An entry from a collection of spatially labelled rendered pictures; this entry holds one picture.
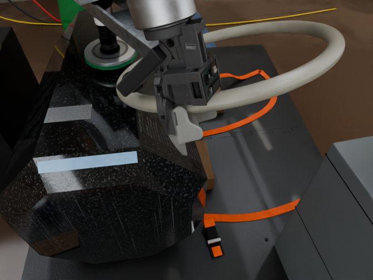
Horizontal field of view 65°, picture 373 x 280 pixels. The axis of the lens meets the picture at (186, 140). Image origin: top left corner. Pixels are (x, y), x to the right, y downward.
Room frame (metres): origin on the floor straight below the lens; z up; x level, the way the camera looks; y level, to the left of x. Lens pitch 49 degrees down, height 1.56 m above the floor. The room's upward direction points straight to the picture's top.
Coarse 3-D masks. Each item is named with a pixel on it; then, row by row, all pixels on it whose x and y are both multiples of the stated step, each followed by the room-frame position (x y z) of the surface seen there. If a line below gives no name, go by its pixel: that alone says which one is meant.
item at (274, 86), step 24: (264, 24) 0.75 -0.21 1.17; (288, 24) 0.70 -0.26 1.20; (312, 24) 0.64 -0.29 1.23; (336, 48) 0.45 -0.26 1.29; (288, 72) 0.38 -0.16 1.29; (312, 72) 0.39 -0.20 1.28; (120, 96) 0.45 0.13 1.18; (144, 96) 0.40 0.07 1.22; (216, 96) 0.35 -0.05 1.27; (240, 96) 0.34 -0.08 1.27; (264, 96) 0.35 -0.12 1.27
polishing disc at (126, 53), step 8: (96, 40) 1.17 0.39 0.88; (120, 40) 1.17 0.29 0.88; (88, 48) 1.10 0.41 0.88; (96, 48) 1.10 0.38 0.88; (120, 48) 1.10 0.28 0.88; (128, 48) 1.10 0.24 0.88; (88, 56) 1.04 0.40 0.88; (96, 56) 1.04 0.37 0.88; (104, 56) 1.04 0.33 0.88; (112, 56) 1.04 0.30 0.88; (120, 56) 1.04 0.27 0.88; (128, 56) 1.04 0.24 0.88; (96, 64) 1.00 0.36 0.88; (104, 64) 0.99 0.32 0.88; (112, 64) 0.99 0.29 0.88
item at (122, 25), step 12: (120, 0) 1.07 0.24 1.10; (96, 12) 0.97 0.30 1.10; (120, 12) 1.02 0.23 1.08; (108, 24) 0.91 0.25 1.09; (120, 24) 0.84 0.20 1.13; (132, 24) 0.93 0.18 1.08; (120, 36) 0.85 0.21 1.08; (132, 36) 0.78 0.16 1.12; (144, 36) 0.85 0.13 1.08; (144, 48) 0.73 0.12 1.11
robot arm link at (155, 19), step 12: (132, 0) 0.38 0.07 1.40; (144, 0) 0.37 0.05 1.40; (156, 0) 0.37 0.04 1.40; (168, 0) 0.37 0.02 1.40; (180, 0) 0.38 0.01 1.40; (192, 0) 0.39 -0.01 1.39; (132, 12) 0.38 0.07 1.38; (144, 12) 0.37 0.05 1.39; (156, 12) 0.36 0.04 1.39; (168, 12) 0.36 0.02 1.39; (180, 12) 0.37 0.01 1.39; (192, 12) 0.38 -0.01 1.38; (144, 24) 0.37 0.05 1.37; (156, 24) 0.36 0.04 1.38; (168, 24) 0.36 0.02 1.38
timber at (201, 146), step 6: (198, 144) 1.20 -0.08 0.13; (204, 144) 1.20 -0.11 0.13; (198, 150) 1.16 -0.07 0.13; (204, 150) 1.16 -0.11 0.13; (204, 156) 1.11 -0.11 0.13; (204, 162) 1.06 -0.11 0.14; (210, 162) 1.06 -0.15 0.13; (204, 168) 1.02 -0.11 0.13; (210, 168) 1.02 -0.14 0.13; (210, 174) 0.97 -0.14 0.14; (210, 180) 0.95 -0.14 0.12; (210, 186) 0.95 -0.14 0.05
